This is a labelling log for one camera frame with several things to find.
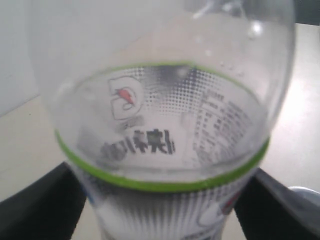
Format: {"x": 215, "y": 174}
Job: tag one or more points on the clear labelled plastic bottle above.
{"x": 163, "y": 108}

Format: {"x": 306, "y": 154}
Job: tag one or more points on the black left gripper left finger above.
{"x": 48, "y": 209}

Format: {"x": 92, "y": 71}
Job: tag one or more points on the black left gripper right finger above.
{"x": 267, "y": 210}

